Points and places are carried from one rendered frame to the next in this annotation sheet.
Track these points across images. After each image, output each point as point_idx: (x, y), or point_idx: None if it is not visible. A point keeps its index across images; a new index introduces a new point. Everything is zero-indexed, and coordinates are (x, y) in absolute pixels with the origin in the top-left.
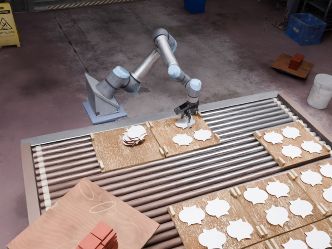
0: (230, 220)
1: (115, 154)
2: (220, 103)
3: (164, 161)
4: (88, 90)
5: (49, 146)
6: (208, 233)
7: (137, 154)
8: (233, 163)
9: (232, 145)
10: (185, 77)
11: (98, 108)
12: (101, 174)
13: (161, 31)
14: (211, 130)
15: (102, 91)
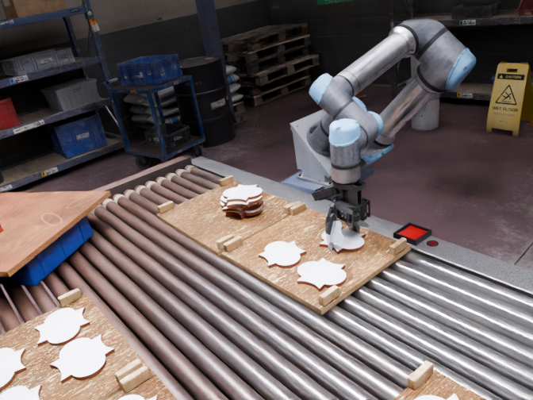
0: (47, 390)
1: (200, 210)
2: (511, 271)
3: (212, 259)
4: None
5: (197, 171)
6: (9, 359)
7: (209, 225)
8: (262, 360)
9: (339, 344)
10: (341, 113)
11: (299, 161)
12: (155, 217)
13: (412, 21)
14: (367, 288)
15: (308, 132)
